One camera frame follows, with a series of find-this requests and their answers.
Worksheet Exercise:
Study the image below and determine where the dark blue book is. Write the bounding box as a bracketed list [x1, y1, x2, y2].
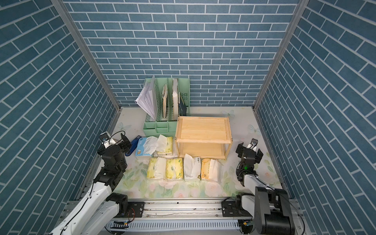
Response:
[178, 95, 187, 116]

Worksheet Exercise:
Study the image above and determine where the aluminium corner post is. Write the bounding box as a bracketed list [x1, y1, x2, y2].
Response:
[51, 0, 121, 111]
[253, 0, 309, 112]

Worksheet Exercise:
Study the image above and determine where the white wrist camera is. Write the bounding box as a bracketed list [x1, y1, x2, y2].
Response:
[247, 138, 258, 151]
[99, 132, 116, 149]

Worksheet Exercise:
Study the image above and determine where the blue tissue pack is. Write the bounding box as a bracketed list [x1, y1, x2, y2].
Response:
[135, 136, 158, 158]

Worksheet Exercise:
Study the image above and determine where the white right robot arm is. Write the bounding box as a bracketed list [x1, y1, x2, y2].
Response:
[236, 139, 295, 235]

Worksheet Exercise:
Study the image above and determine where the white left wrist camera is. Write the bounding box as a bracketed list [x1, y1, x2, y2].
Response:
[99, 132, 116, 149]

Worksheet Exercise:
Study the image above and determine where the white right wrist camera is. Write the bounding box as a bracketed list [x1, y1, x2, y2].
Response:
[247, 138, 258, 151]

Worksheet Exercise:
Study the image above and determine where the white paper stack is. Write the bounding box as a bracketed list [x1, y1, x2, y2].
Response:
[136, 76, 158, 121]

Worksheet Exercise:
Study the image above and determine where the aluminium right corner post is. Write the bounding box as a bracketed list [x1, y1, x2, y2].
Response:
[253, 0, 309, 112]

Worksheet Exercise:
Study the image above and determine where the floral table mat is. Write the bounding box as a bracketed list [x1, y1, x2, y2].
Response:
[113, 137, 283, 199]

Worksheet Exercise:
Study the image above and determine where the orange tissue pack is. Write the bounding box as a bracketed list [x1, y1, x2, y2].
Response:
[201, 158, 222, 183]

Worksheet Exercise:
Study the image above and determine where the wooden two-tier shelf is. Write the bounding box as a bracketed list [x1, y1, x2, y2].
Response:
[175, 116, 233, 160]

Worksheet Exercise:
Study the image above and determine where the aluminium left corner post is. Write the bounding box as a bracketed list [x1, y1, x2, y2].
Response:
[51, 0, 121, 111]

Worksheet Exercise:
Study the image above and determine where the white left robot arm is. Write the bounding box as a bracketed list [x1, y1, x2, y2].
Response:
[50, 131, 132, 235]

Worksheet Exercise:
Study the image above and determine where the white tissue pack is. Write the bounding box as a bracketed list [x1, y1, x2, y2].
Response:
[183, 154, 201, 181]

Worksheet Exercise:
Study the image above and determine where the yellow green tissue pack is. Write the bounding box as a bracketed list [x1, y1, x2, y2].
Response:
[157, 135, 173, 157]

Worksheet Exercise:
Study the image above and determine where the brown edged book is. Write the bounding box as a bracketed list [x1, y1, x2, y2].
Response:
[162, 84, 168, 118]

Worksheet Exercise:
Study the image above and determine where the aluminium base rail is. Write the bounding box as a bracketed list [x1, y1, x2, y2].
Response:
[55, 196, 312, 235]

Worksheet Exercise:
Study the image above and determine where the green plastic file organizer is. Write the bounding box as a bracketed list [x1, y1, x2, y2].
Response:
[143, 78, 191, 137]

